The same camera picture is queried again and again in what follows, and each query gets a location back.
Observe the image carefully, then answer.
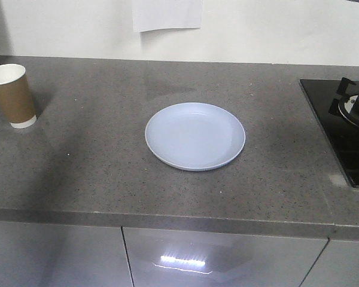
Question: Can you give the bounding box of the brown paper cup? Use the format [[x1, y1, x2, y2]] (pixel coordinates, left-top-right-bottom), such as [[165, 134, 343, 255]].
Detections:
[[0, 63, 37, 129]]

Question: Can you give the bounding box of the light blue plastic plate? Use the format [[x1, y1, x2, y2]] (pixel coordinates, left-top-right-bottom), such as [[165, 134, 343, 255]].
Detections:
[[145, 102, 246, 172]]

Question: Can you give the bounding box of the grey cabinet door middle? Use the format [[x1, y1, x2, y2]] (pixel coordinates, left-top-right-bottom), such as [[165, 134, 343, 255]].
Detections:
[[123, 228, 327, 286]]

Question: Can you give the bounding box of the black glass gas stove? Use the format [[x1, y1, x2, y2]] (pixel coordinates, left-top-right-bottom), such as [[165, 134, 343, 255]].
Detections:
[[300, 77, 359, 188]]

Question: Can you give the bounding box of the silver stove burner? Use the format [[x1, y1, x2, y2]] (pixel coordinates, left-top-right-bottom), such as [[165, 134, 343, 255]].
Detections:
[[338, 94, 359, 128]]

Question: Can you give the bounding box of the grey side cabinet door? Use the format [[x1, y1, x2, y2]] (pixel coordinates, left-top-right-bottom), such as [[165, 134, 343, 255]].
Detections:
[[0, 221, 132, 286]]

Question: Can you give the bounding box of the grey upper drawer front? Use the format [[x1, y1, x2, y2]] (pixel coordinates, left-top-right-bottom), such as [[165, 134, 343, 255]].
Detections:
[[302, 240, 359, 286]]

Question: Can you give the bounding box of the white paper sheet on wall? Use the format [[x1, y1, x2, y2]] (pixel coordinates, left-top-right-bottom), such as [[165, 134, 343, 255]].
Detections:
[[132, 0, 203, 32]]

